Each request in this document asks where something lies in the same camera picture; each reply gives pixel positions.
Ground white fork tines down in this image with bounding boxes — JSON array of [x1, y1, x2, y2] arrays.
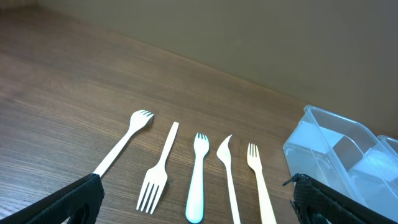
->
[[136, 122, 179, 214]]

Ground clear container left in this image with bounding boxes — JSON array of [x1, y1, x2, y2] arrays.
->
[[283, 105, 397, 221]]

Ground light blue fork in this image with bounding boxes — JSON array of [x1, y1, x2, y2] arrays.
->
[[185, 133, 210, 223]]

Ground clear white fork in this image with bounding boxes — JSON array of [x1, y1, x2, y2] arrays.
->
[[216, 134, 241, 224]]

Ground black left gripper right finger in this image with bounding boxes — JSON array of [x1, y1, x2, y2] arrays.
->
[[283, 173, 395, 224]]

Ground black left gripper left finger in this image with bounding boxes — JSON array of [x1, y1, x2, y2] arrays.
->
[[1, 174, 104, 224]]

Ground yellow fork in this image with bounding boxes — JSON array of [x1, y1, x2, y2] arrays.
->
[[247, 143, 277, 224]]

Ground clear container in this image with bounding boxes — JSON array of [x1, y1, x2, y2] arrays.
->
[[283, 105, 397, 221], [377, 135, 398, 156]]

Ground clear container right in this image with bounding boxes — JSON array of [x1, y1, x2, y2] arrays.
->
[[377, 135, 398, 156]]

